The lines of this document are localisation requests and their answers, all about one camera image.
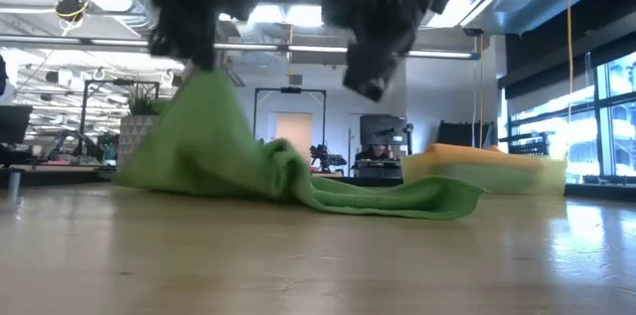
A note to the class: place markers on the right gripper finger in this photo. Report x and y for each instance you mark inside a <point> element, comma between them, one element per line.
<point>390,74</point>
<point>360,71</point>

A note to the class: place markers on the green microfiber towel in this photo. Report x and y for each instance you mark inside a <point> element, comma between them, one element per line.
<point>208,146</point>

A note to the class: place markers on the orange microfiber towel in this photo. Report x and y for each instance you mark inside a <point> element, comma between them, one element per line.
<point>472,155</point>

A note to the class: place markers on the black background robot arm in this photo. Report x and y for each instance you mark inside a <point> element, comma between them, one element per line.
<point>325,156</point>
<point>74,138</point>

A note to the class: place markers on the long ceiling light bar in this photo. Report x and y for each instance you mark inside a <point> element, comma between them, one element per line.
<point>437,54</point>

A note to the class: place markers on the person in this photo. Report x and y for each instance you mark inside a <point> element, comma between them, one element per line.
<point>376,152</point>

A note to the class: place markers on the light wooden door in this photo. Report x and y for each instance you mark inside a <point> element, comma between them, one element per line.
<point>294,136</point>

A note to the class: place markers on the succulent in white pot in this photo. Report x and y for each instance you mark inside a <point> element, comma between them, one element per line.
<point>134,133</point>

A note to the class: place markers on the black round ceiling device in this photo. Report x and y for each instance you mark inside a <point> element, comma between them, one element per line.
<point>71,7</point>

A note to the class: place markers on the yellow plastic tray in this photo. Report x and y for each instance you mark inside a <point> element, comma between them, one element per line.
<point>497,181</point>

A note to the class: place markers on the black office chair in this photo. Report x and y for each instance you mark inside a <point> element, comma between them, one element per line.
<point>12,126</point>

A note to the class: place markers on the black wall monitor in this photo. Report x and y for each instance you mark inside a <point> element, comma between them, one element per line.
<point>382,128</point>

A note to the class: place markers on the black gantry frame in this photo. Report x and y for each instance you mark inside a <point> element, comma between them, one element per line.
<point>85,106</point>
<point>289,90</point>

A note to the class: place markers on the silver metal post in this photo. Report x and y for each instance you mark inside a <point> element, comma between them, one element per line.
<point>14,186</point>

